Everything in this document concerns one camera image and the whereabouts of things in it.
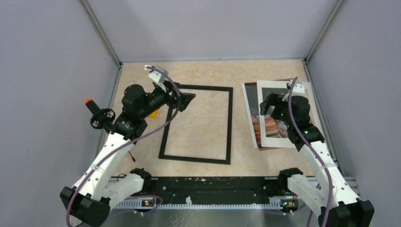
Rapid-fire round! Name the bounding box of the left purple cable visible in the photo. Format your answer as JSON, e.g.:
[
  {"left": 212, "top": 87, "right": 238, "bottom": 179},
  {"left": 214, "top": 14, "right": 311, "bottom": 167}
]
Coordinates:
[{"left": 65, "top": 66, "right": 182, "bottom": 227}]

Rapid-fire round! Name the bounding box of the cat photo print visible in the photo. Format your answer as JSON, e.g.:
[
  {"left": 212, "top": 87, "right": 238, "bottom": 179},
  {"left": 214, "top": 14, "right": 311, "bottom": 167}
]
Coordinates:
[{"left": 242, "top": 82, "right": 295, "bottom": 150}]

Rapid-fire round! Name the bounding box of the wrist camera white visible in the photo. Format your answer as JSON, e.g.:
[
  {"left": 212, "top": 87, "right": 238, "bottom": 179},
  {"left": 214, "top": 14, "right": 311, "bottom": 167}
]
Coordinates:
[
  {"left": 282, "top": 79, "right": 305, "bottom": 102},
  {"left": 144, "top": 65, "right": 168, "bottom": 84}
]

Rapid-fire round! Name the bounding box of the black picture frame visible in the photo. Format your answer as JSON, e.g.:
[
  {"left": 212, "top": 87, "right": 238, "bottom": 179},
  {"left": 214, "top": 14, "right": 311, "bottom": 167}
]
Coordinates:
[{"left": 158, "top": 84, "right": 234, "bottom": 165}]

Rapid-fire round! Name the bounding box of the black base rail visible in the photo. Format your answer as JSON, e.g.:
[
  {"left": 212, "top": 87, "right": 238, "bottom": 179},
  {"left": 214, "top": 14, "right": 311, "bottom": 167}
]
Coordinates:
[{"left": 134, "top": 176, "right": 297, "bottom": 205}]

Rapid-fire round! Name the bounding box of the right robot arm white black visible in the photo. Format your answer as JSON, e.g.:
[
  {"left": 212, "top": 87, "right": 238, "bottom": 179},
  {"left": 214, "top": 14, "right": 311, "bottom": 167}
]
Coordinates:
[{"left": 260, "top": 93, "right": 375, "bottom": 227}]

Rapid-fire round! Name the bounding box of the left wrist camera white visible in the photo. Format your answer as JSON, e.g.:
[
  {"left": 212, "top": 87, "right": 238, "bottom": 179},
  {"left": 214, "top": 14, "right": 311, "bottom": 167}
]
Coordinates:
[{"left": 144, "top": 65, "right": 168, "bottom": 84}]

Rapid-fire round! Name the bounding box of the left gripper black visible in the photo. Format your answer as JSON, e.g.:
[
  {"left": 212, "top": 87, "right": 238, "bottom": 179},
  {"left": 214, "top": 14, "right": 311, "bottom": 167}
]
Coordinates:
[{"left": 139, "top": 79, "right": 195, "bottom": 119}]

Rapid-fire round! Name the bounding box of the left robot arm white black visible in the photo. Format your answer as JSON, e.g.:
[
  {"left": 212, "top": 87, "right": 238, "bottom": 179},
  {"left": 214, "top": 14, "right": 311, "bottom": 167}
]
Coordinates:
[{"left": 60, "top": 81, "right": 195, "bottom": 227}]

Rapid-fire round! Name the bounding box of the yellow small tray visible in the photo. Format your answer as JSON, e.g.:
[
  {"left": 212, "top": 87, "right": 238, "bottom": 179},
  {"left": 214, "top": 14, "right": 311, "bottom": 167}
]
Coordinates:
[{"left": 148, "top": 110, "right": 159, "bottom": 119}]

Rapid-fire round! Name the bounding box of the white photo mat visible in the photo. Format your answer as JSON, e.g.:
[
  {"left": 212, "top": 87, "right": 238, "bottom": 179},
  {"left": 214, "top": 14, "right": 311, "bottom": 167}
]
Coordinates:
[{"left": 257, "top": 79, "right": 323, "bottom": 148}]

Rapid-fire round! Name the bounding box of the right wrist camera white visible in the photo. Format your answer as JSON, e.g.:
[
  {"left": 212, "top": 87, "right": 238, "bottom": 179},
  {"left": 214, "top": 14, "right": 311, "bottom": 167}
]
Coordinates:
[{"left": 282, "top": 79, "right": 305, "bottom": 102}]

